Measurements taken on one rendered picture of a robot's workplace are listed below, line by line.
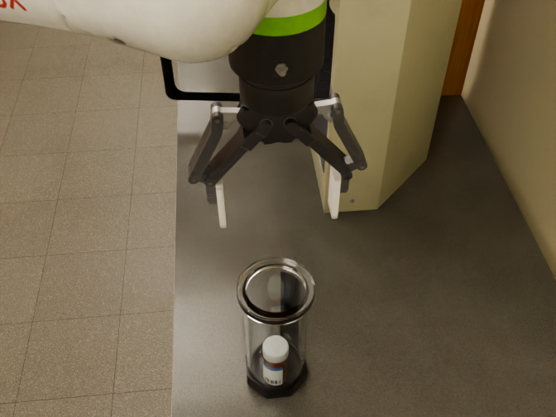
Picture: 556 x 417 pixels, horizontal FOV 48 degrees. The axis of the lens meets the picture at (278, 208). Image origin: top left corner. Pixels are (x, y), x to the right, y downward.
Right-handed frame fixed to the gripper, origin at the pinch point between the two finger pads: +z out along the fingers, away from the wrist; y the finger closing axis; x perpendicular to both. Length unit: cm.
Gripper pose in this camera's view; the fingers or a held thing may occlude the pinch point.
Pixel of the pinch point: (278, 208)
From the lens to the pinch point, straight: 75.9
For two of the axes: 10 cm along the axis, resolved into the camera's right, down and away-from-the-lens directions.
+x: 1.1, 7.2, -6.9
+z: 0.1, 6.9, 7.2
